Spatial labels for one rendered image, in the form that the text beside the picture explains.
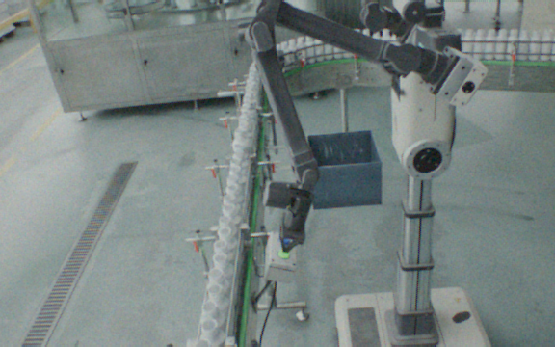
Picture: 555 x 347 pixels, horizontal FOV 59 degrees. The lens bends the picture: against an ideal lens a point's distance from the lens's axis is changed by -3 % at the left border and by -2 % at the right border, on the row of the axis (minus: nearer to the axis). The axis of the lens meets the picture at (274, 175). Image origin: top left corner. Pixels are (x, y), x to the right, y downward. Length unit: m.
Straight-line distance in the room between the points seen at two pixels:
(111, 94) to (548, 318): 4.34
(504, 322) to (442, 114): 1.48
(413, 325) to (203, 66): 3.56
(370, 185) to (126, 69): 3.55
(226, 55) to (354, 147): 2.78
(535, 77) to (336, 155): 1.32
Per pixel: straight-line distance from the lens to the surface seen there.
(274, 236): 1.50
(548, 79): 3.23
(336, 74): 3.25
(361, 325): 2.38
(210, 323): 1.24
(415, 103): 1.59
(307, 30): 1.31
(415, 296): 2.15
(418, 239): 1.96
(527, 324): 2.86
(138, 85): 5.31
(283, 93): 1.28
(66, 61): 5.47
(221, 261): 1.42
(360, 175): 2.18
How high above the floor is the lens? 2.04
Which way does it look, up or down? 31 degrees down
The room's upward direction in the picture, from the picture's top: 7 degrees counter-clockwise
